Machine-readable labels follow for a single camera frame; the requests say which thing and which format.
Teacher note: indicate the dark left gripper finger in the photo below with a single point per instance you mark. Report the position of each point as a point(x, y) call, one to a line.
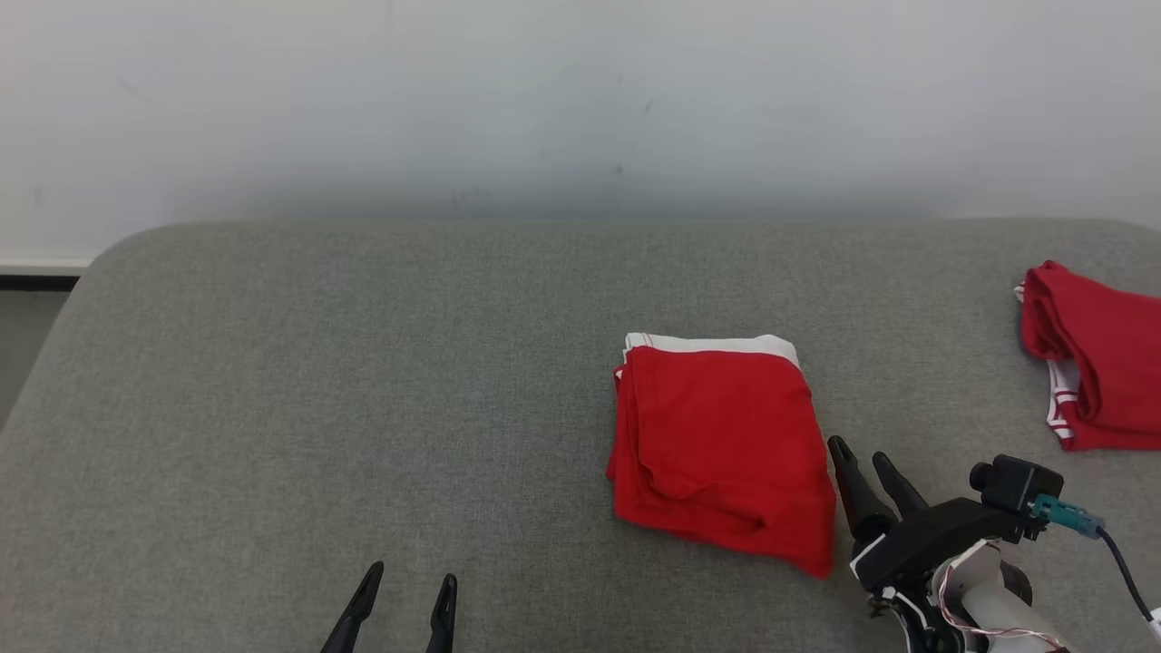
point(358, 612)
point(443, 621)

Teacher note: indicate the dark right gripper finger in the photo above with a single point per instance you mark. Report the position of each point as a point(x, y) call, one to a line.
point(900, 490)
point(862, 503)

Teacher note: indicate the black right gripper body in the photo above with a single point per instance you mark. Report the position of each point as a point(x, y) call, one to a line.
point(934, 535)

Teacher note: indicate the red shorts white stripe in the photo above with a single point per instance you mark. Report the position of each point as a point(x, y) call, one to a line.
point(717, 444)

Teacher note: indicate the red jersey white sleeves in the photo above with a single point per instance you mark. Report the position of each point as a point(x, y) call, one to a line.
point(1107, 354)

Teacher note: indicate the black baseboard strip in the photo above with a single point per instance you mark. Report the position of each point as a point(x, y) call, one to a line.
point(36, 282)

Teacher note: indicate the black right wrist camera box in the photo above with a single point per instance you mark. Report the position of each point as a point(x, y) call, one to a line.
point(1020, 485)

